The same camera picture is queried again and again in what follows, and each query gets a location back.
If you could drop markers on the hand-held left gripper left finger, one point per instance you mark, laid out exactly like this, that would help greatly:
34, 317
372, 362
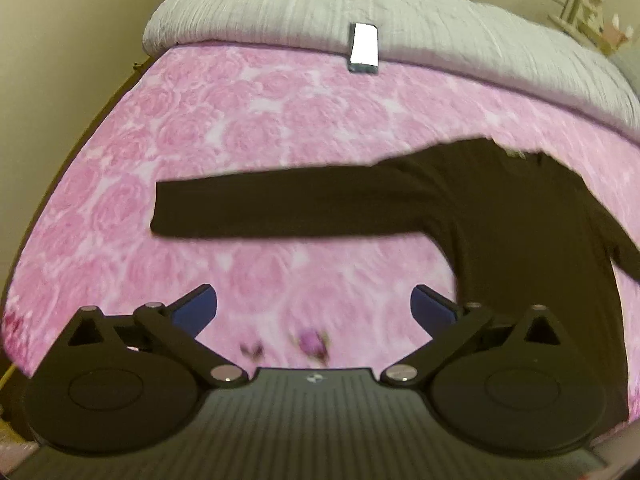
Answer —
196, 308

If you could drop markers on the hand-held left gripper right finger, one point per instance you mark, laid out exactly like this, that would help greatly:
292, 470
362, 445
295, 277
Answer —
431, 310

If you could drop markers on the black long-sleeve shirt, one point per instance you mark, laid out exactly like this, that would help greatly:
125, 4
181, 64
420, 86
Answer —
500, 220

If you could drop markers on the pink rose-print bed sheet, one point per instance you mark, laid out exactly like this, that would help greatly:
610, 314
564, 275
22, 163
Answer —
280, 125

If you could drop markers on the white rectangular box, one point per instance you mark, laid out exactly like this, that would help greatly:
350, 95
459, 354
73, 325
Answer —
363, 47

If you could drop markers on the grey quilted blanket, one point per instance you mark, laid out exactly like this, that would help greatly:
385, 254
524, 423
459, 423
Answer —
380, 5

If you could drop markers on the white shelf unit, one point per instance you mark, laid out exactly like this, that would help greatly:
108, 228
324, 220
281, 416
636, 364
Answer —
592, 7

